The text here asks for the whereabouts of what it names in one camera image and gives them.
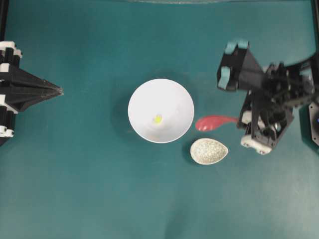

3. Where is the speckled egg-shaped spoon rest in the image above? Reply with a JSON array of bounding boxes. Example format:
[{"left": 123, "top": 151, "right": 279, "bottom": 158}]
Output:
[{"left": 190, "top": 138, "right": 229, "bottom": 165}]

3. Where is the black frame rail left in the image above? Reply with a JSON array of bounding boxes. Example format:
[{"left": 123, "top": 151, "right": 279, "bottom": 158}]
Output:
[{"left": 0, "top": 0, "right": 9, "bottom": 41}]

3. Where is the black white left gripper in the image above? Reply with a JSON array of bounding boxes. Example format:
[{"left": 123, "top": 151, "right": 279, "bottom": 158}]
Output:
[{"left": 0, "top": 41, "right": 63, "bottom": 137}]

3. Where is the yellow hexagonal prism block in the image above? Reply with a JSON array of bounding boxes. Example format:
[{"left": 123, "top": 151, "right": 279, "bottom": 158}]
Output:
[{"left": 154, "top": 115, "right": 162, "bottom": 124}]

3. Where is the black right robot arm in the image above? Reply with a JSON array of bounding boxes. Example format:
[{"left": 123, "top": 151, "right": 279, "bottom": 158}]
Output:
[{"left": 217, "top": 40, "right": 319, "bottom": 155}]

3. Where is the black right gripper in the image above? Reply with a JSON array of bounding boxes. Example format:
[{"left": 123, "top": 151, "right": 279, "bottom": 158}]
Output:
[{"left": 217, "top": 40, "right": 294, "bottom": 155}]

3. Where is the green table mat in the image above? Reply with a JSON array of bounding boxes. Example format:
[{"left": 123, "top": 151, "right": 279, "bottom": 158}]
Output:
[{"left": 0, "top": 0, "right": 319, "bottom": 239}]

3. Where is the white round bowl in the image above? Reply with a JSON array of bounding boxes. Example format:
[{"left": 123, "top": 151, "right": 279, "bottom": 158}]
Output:
[{"left": 128, "top": 79, "right": 195, "bottom": 143}]

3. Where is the black frame rail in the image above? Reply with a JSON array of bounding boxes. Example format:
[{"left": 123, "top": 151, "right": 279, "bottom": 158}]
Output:
[
  {"left": 0, "top": 0, "right": 9, "bottom": 41},
  {"left": 311, "top": 0, "right": 319, "bottom": 52}
]

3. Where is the black frame rail right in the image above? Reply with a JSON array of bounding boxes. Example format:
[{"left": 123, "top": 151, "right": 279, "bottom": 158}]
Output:
[{"left": 311, "top": 0, "right": 319, "bottom": 52}]

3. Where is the red plastic spoon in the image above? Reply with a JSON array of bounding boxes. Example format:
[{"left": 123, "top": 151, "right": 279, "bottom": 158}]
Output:
[{"left": 195, "top": 115, "right": 238, "bottom": 132}]

